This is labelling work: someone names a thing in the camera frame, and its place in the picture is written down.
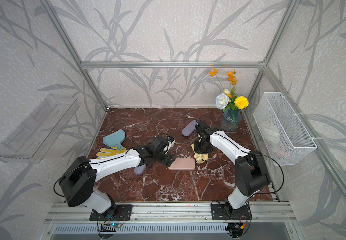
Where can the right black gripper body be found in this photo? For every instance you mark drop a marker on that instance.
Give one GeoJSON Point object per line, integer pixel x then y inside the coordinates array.
{"type": "Point", "coordinates": [200, 148]}

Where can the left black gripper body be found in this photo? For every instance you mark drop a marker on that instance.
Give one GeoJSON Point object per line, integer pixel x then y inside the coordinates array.
{"type": "Point", "coordinates": [164, 159]}

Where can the yellow microfiber cloth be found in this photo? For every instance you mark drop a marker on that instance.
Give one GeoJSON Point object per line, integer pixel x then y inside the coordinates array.
{"type": "Point", "coordinates": [200, 158]}

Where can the blue-grey fabric eyeglass case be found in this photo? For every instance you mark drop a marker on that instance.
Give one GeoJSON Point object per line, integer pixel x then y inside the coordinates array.
{"type": "Point", "coordinates": [139, 170]}

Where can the pink eyeglass case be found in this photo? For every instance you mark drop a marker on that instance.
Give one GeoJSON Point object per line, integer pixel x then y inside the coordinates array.
{"type": "Point", "coordinates": [183, 164]}

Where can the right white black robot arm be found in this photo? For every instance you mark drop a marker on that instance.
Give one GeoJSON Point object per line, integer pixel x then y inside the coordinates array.
{"type": "Point", "coordinates": [251, 172]}

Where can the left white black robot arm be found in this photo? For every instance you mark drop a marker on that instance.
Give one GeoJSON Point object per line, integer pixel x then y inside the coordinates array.
{"type": "Point", "coordinates": [78, 182]}

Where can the glass flower vase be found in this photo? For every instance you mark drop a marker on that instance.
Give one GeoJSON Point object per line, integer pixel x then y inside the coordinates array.
{"type": "Point", "coordinates": [231, 119]}

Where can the yellow white work glove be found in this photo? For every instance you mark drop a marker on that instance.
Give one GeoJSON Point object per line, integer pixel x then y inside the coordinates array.
{"type": "Point", "coordinates": [105, 152]}

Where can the artificial flower bouquet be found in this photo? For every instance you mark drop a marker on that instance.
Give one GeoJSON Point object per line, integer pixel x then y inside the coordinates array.
{"type": "Point", "coordinates": [229, 99]}

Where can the white items in basket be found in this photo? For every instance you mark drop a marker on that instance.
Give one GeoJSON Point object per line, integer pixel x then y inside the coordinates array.
{"type": "Point", "coordinates": [270, 132]}

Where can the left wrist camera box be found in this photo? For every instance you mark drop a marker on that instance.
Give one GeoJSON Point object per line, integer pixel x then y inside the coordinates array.
{"type": "Point", "coordinates": [171, 142]}

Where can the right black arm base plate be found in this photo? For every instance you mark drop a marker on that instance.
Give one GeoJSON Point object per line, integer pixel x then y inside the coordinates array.
{"type": "Point", "coordinates": [226, 212]}

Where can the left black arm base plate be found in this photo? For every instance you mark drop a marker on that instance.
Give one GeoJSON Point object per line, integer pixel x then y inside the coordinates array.
{"type": "Point", "coordinates": [122, 212]}

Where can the white wire mesh basket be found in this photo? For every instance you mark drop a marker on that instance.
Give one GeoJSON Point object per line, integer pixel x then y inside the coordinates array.
{"type": "Point", "coordinates": [295, 141]}

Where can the aluminium front rail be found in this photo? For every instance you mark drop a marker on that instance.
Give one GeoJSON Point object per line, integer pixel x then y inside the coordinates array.
{"type": "Point", "coordinates": [173, 212]}

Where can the clear acrylic wall shelf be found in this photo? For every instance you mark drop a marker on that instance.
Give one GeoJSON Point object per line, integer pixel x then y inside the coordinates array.
{"type": "Point", "coordinates": [32, 139]}

